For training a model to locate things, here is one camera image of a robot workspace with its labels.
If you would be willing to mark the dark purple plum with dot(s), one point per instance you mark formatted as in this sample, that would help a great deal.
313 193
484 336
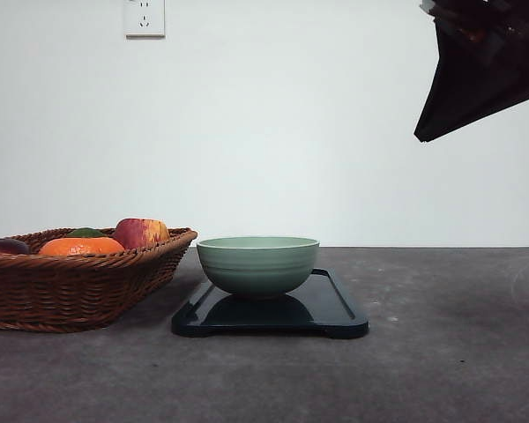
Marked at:
18 248

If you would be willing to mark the red yellow apple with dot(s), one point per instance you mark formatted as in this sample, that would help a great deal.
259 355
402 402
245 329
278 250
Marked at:
136 233

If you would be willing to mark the white wall socket left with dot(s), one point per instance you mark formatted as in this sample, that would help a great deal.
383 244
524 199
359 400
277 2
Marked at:
144 19

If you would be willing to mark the green avocado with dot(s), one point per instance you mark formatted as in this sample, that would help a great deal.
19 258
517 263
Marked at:
84 232

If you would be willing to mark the orange fruit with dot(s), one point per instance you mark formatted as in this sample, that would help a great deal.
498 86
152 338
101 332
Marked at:
82 246

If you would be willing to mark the dark teal rectangular tray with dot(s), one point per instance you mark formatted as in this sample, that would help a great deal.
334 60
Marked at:
320 308

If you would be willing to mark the light green ceramic bowl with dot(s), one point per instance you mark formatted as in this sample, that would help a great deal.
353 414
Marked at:
257 264

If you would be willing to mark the brown wicker basket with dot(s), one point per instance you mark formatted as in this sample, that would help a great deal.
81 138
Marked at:
82 291

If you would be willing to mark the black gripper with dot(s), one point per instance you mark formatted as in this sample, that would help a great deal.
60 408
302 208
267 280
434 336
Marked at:
483 63

